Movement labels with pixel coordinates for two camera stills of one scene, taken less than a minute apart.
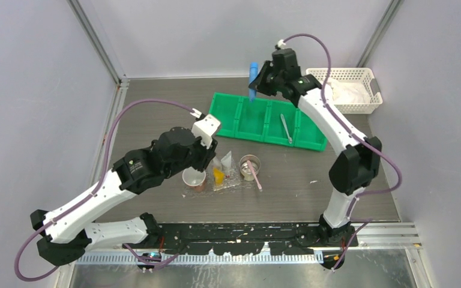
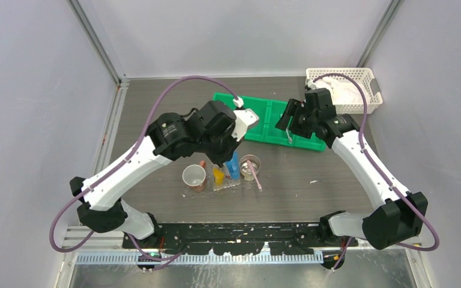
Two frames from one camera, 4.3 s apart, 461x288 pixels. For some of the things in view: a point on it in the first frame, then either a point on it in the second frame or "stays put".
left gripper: [206, 154] -> [219, 159]
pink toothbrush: [259, 185] stays put
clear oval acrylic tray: [222, 177] stays put
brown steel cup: [245, 168] stays put
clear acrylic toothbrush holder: [221, 176] stays put
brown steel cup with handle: [192, 178] stays put
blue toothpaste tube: [254, 71] -> [233, 166]
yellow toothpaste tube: [219, 176] stays put
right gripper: [258, 83] -> [294, 106]
